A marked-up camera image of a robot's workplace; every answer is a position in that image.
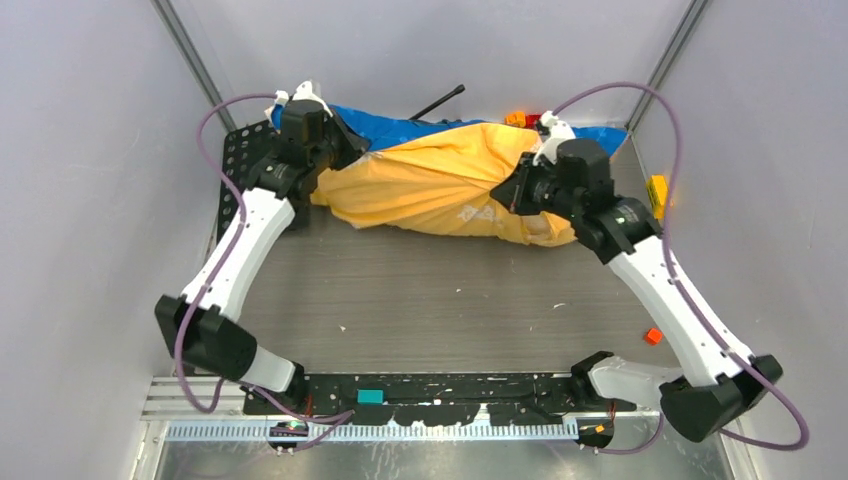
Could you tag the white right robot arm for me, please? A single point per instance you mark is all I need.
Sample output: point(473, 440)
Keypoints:
point(716, 380)

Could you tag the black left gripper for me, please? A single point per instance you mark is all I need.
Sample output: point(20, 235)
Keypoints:
point(353, 145)

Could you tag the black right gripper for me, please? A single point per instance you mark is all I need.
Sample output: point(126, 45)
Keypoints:
point(513, 193)

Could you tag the yellow toy block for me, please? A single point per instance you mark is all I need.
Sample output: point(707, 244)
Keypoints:
point(658, 191)

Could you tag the teal rectangular block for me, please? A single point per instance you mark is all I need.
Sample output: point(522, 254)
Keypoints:
point(370, 396)

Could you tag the red toy block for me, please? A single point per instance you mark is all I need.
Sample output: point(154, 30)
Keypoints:
point(531, 120)

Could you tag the orange toy block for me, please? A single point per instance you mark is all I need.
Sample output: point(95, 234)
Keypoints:
point(516, 119)

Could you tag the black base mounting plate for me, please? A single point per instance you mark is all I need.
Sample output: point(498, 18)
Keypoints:
point(436, 399)

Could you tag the small orange cube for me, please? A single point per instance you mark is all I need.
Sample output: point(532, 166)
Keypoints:
point(653, 336)

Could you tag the blue cartoon pillowcase orange lining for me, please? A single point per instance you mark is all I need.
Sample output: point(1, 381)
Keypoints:
point(435, 178)

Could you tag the aluminium slotted rail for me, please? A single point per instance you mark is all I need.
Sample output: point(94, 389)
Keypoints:
point(297, 432)

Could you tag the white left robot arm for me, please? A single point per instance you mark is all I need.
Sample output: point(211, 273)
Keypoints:
point(200, 325)

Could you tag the black folded tripod stand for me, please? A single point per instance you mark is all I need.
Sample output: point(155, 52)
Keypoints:
point(459, 89)

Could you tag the black perforated metal plate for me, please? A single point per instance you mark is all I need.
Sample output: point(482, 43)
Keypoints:
point(242, 150)

